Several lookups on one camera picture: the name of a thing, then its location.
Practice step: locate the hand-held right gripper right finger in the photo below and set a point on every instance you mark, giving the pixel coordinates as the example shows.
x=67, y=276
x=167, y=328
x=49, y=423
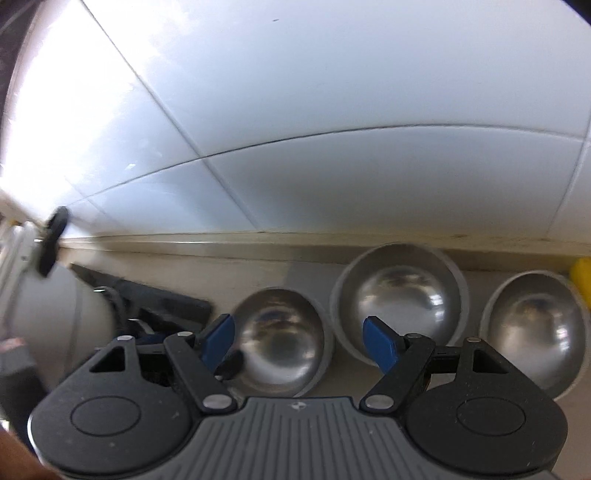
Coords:
x=381, y=344

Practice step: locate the stainless steel bowl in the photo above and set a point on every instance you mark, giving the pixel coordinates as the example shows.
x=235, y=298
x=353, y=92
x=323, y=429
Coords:
x=535, y=332
x=401, y=295
x=277, y=341

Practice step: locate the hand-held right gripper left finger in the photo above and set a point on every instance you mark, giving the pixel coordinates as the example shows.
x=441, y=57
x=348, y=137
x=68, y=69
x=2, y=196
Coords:
x=217, y=334

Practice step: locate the aluminium pressure cooker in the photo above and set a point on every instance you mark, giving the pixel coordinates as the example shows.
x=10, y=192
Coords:
x=55, y=314

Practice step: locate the black gas stove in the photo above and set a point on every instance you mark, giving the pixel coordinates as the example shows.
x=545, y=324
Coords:
x=161, y=300

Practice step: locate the person's right hand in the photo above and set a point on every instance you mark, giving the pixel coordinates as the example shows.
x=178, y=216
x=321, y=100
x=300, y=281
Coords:
x=18, y=459

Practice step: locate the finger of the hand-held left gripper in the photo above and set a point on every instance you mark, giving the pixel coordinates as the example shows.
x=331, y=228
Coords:
x=232, y=362
x=148, y=338

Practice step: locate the yellow sponge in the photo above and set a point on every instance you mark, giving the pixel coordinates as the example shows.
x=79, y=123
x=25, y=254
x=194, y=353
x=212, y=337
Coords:
x=581, y=279

